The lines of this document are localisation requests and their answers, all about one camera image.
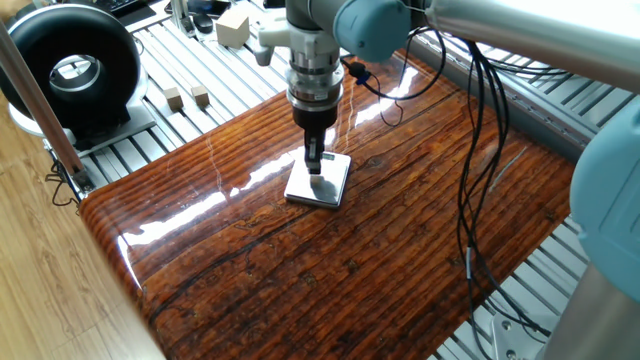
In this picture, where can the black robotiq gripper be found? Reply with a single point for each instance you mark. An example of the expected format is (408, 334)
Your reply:
(315, 117)

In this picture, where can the silver grey UR5 robot arm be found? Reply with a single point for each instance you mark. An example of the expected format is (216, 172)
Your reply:
(525, 35)

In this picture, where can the silver digital pocket scale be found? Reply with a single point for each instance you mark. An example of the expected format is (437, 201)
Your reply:
(330, 187)

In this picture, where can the small brown wooden cube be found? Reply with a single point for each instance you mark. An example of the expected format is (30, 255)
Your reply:
(173, 99)
(200, 96)

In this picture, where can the glossy wood grain board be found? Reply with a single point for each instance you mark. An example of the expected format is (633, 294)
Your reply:
(350, 275)

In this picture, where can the large pale wooden cube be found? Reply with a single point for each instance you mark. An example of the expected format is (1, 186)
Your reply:
(232, 30)

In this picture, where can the black round knob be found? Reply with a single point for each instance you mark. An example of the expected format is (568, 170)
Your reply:
(274, 3)

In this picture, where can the black computer mouse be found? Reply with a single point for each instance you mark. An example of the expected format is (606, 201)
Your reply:
(203, 23)

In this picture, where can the black keyboard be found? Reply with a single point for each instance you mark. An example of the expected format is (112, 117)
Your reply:
(115, 4)

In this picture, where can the silver metal bracket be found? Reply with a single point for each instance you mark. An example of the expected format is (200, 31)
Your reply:
(181, 17)

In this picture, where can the grey aluminium rail beam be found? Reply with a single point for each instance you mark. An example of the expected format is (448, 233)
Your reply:
(540, 125)

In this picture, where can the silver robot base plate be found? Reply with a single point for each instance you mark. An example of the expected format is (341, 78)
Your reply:
(505, 340)

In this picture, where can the aluminium frame post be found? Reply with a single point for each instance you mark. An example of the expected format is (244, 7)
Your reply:
(35, 95)

